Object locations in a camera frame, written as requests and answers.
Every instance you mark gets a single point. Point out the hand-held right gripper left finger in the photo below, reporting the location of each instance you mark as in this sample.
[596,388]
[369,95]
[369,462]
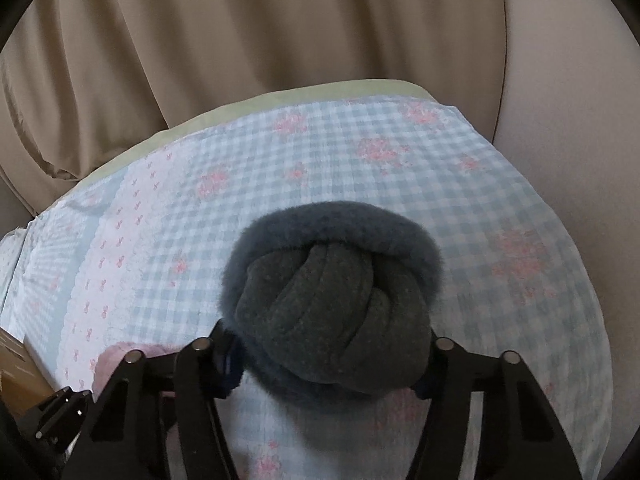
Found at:
[231,365]

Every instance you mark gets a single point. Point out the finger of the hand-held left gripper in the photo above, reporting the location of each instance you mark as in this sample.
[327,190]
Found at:
[62,417]

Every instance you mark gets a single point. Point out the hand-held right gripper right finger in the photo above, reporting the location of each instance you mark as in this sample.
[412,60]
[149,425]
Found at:
[450,375]

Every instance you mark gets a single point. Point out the cardboard box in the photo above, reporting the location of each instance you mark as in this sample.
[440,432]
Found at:
[20,375]

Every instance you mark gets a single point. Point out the grey sock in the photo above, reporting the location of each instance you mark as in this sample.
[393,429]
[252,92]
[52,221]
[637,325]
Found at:
[325,300]

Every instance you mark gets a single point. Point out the pink fluffy sock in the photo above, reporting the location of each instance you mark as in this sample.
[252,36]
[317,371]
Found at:
[117,360]

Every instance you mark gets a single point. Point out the blue checked floral blanket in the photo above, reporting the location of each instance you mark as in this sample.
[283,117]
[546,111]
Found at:
[350,170]

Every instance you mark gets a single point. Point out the pale green mattress sheet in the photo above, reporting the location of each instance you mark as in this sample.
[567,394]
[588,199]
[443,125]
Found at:
[260,101]

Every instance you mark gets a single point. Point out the beige curtain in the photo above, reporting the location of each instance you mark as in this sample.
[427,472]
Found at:
[225,35]

